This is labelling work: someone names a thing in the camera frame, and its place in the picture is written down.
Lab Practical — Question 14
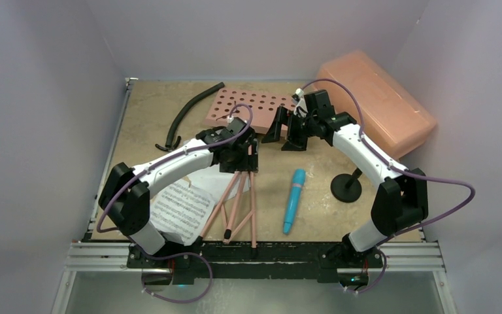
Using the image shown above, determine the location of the pink perforated music stand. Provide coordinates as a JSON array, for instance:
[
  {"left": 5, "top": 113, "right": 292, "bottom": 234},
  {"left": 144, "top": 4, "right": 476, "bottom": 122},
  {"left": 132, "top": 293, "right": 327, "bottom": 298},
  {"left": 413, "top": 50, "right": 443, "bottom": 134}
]
[{"left": 197, "top": 88, "right": 286, "bottom": 251}]

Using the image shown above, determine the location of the black round microphone stand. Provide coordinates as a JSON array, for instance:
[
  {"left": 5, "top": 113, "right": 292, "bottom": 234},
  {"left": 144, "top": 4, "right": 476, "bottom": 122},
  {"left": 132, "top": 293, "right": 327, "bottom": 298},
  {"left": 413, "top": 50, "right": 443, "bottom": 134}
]
[{"left": 330, "top": 168, "right": 362, "bottom": 203}]

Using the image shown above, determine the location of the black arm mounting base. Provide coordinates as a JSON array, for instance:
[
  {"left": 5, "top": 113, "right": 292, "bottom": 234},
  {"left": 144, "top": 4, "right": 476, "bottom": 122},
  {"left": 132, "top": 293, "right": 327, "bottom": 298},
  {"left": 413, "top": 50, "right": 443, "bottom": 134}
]
[{"left": 127, "top": 241, "right": 383, "bottom": 285}]

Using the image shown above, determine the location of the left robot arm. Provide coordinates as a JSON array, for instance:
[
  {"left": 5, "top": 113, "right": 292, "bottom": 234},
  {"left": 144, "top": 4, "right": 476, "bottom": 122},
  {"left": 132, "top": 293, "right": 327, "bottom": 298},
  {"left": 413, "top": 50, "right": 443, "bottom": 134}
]
[{"left": 97, "top": 117, "right": 258, "bottom": 268}]

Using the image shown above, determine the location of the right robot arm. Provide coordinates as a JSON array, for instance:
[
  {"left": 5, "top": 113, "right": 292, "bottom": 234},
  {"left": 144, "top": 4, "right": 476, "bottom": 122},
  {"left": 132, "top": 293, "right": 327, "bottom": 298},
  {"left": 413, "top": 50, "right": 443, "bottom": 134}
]
[{"left": 261, "top": 89, "right": 428, "bottom": 266}]

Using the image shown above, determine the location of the blank white paper sheet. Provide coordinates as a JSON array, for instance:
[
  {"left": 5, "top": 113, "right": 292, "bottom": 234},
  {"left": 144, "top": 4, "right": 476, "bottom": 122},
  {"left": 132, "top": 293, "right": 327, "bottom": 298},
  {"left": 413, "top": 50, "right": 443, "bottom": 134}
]
[{"left": 183, "top": 165, "right": 233, "bottom": 204}]

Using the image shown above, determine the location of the blue toy microphone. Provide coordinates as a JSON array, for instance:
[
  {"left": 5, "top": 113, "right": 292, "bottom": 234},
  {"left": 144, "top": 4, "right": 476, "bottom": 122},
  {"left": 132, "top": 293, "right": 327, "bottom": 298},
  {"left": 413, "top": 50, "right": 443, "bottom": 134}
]
[{"left": 282, "top": 169, "right": 306, "bottom": 235}]

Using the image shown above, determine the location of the black foam tube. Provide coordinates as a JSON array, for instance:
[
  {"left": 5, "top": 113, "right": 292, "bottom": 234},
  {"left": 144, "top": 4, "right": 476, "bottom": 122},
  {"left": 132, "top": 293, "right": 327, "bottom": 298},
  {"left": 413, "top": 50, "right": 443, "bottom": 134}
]
[{"left": 154, "top": 82, "right": 225, "bottom": 152}]

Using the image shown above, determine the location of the pink plastic storage box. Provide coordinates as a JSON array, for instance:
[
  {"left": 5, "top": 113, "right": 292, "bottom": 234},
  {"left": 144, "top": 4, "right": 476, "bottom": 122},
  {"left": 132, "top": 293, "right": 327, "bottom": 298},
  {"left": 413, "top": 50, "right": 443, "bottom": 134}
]
[{"left": 316, "top": 50, "right": 437, "bottom": 158}]

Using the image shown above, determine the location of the printed sheet music page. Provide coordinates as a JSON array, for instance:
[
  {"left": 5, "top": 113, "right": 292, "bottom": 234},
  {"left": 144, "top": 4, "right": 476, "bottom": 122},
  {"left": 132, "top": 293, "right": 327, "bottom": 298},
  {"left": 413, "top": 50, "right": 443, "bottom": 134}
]
[{"left": 150, "top": 179, "right": 216, "bottom": 246}]

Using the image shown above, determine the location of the aluminium frame rail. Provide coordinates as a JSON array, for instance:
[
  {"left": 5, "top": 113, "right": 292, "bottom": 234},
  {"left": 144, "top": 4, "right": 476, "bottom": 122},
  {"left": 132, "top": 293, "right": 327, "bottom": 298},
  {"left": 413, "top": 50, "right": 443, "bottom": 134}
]
[{"left": 52, "top": 235, "right": 457, "bottom": 313}]

